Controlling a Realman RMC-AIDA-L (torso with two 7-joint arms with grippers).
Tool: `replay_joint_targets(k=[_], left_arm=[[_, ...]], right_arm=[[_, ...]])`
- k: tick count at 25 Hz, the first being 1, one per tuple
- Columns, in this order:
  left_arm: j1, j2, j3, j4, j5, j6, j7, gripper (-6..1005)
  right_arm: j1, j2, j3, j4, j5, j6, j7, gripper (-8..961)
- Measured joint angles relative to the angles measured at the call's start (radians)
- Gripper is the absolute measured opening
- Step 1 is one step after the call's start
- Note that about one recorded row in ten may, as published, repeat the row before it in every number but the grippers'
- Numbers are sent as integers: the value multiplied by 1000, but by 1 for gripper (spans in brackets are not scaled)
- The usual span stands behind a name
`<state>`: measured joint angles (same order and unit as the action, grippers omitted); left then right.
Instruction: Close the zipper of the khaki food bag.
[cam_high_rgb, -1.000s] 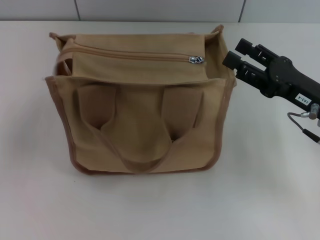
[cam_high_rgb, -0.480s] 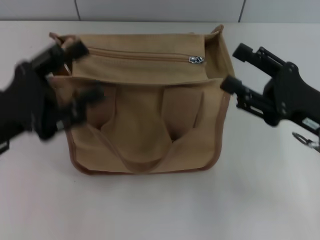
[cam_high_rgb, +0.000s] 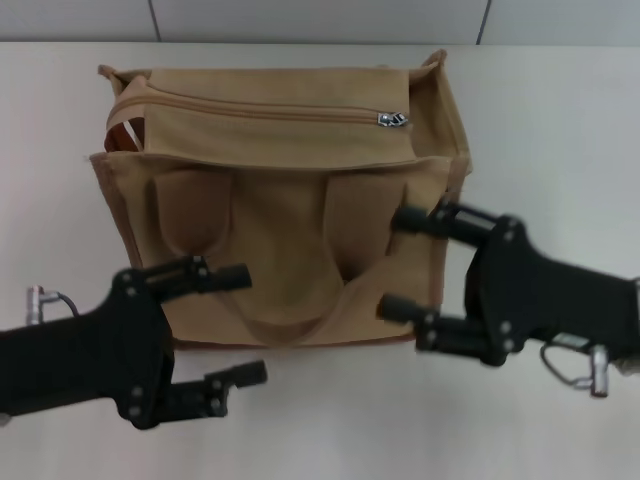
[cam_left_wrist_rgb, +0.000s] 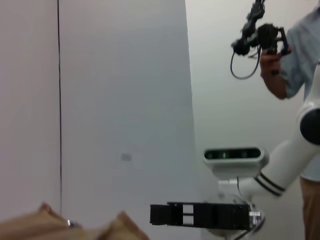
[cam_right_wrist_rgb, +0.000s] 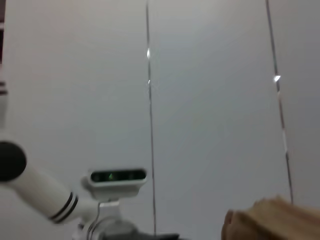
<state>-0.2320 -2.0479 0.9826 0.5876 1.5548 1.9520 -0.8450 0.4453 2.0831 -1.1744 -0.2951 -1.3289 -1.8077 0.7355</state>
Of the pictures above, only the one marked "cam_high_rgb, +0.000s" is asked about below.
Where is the dark left gripper cable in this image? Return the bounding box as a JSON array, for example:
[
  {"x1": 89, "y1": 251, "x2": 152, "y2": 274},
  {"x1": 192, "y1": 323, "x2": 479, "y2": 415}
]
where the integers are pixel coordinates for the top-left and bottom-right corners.
[{"x1": 52, "y1": 291, "x2": 82, "y2": 320}]

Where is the silver metal zipper pull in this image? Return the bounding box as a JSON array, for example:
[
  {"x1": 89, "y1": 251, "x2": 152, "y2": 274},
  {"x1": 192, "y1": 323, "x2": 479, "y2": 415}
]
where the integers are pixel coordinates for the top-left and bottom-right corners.
[{"x1": 375, "y1": 111, "x2": 409, "y2": 131}]

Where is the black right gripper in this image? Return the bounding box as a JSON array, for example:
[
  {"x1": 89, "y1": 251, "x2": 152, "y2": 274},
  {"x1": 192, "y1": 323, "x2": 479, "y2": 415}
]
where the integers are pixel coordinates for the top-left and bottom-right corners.
[{"x1": 379, "y1": 197, "x2": 640, "y2": 367}]

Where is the khaki canvas food bag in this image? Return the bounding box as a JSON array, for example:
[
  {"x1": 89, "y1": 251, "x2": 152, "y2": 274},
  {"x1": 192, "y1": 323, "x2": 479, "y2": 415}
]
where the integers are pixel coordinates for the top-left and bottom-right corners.
[{"x1": 88, "y1": 48, "x2": 474, "y2": 355}]

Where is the silver right elbow plug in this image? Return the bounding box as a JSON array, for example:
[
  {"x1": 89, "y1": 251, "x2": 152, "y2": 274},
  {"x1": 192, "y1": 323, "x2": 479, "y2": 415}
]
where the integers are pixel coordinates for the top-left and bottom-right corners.
[{"x1": 587, "y1": 345, "x2": 610, "y2": 400}]

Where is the grey right gripper cable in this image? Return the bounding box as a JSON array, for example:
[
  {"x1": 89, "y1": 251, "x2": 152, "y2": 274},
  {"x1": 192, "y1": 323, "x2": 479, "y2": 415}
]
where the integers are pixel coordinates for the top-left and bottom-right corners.
[{"x1": 538, "y1": 338, "x2": 597, "y2": 390}]

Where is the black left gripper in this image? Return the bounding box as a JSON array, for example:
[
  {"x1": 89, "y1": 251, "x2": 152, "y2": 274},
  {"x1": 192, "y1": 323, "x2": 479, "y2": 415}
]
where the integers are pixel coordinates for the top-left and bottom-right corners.
[{"x1": 0, "y1": 254, "x2": 270, "y2": 432}]

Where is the silver left elbow plug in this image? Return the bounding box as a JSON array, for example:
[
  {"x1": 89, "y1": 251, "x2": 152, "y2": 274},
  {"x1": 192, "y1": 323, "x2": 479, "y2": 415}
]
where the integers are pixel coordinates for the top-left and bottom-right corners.
[{"x1": 23, "y1": 283, "x2": 57, "y2": 307}]

